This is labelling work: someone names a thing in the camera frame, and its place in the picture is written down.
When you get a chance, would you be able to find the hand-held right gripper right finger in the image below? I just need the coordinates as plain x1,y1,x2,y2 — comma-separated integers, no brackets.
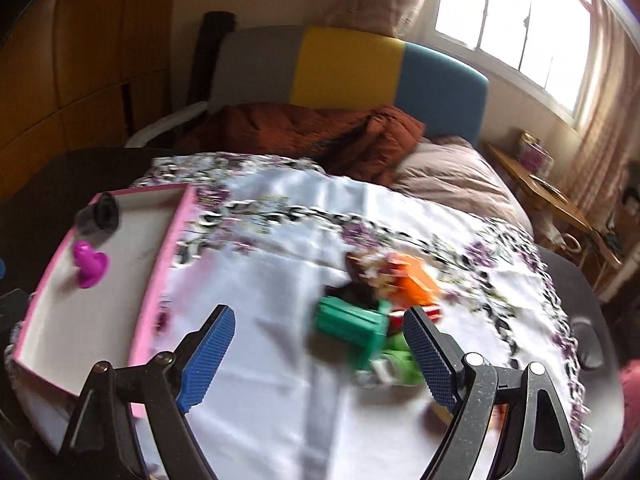
402,305,586,480

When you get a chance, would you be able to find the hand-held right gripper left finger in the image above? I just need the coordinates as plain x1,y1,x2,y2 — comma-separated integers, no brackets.
59,304,236,480

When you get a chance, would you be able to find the red toy car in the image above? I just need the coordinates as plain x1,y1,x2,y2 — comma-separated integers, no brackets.
389,304,443,333

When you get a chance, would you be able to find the teal green toy block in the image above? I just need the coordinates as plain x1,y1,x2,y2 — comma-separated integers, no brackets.
314,296,391,367

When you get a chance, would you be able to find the pink shallow tray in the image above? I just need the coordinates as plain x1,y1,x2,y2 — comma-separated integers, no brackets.
5,183,201,418

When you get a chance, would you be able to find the light green round toy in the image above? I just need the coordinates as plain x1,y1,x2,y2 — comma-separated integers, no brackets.
355,335,426,388

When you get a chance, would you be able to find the orange plastic container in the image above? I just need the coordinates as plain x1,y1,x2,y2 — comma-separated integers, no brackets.
385,252,443,308

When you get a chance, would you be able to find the brown beaded toy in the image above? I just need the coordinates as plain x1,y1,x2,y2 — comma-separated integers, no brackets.
344,251,401,291

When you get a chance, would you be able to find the white floral embroidered tablecloth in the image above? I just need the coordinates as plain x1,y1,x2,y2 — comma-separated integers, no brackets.
5,152,593,480

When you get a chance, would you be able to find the magenta heart-shaped toy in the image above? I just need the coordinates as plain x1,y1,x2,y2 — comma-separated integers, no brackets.
72,241,109,289

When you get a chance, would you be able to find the black plastic cylinder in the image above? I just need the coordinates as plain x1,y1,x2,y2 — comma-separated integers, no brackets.
75,194,120,235

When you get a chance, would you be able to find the pillow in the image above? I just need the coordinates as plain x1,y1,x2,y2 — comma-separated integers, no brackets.
390,137,533,233

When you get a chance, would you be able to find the wooden bedside table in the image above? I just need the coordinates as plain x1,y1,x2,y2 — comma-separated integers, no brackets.
482,141,623,266

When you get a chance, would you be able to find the pink patterned box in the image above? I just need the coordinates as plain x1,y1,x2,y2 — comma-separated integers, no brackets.
517,130,556,176

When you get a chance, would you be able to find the white plastic chair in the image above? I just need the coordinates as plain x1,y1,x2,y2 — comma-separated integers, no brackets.
122,100,211,148

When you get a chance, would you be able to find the rust brown quilt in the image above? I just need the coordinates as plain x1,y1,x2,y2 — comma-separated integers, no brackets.
175,102,426,188

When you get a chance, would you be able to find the grey yellow blue headboard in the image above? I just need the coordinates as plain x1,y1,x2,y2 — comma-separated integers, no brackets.
207,25,488,146

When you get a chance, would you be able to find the black chair back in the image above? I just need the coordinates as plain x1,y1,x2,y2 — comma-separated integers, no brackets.
187,11,236,106

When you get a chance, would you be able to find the wooden wardrobe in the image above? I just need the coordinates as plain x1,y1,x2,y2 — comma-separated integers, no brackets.
0,0,181,201

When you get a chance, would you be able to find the barred window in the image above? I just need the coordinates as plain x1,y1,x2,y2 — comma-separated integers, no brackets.
432,0,608,121

